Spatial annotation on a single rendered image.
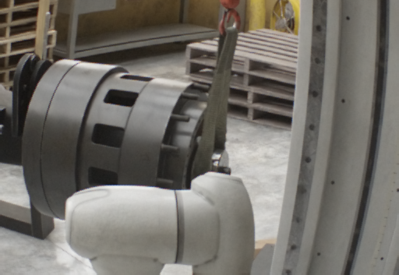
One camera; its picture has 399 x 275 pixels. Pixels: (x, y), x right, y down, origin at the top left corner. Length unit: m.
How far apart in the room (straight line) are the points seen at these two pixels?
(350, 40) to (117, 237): 0.58
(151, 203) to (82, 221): 0.12
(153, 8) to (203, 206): 7.45
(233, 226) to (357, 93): 0.39
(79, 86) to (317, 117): 1.22
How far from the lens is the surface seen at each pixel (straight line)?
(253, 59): 6.10
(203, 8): 9.26
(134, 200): 1.33
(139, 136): 2.49
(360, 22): 1.54
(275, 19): 8.32
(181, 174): 2.49
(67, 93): 2.61
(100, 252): 1.34
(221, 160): 2.63
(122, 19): 8.47
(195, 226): 1.33
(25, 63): 2.70
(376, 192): 1.62
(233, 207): 1.35
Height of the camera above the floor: 1.74
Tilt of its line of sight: 16 degrees down
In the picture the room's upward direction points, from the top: 4 degrees clockwise
